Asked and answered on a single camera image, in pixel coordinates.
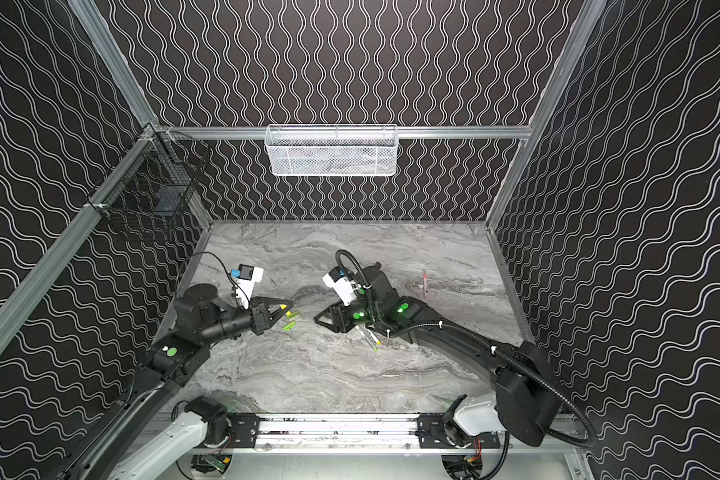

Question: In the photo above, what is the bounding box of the green ended pen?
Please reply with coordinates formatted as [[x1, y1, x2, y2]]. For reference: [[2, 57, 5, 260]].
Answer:
[[357, 326, 380, 352]]

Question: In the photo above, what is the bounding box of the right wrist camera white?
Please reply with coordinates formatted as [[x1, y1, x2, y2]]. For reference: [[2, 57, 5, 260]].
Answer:
[[322, 267, 358, 306]]

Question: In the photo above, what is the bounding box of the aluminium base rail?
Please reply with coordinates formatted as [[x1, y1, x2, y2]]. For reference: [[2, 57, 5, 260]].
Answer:
[[95, 412, 583, 454]]

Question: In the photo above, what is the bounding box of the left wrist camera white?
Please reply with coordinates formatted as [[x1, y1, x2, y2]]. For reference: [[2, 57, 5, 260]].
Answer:
[[230, 264, 264, 310]]

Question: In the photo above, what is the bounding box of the black wire wall basket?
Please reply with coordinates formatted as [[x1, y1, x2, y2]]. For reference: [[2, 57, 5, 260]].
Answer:
[[92, 124, 211, 243]]

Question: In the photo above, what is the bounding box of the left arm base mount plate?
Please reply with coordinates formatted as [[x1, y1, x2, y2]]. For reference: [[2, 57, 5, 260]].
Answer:
[[197, 413, 261, 450]]

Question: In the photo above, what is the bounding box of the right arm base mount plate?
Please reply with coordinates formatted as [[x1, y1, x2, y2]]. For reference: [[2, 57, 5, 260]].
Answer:
[[414, 413, 500, 449]]

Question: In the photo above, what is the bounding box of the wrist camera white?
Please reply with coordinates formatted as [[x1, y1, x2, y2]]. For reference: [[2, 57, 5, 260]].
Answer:
[[230, 264, 264, 310], [322, 267, 358, 306]]

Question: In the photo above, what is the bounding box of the white mesh wall basket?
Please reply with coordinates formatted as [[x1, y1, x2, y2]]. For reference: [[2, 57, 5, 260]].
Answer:
[[264, 124, 400, 177]]

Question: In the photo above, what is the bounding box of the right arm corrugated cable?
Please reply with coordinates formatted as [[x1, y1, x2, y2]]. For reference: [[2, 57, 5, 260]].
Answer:
[[334, 249, 598, 450]]

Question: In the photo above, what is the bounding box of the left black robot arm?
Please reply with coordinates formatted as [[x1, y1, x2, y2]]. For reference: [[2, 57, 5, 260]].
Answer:
[[44, 283, 294, 479]]

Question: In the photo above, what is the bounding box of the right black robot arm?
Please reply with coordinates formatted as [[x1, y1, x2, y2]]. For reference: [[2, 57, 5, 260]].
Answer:
[[314, 264, 561, 447]]

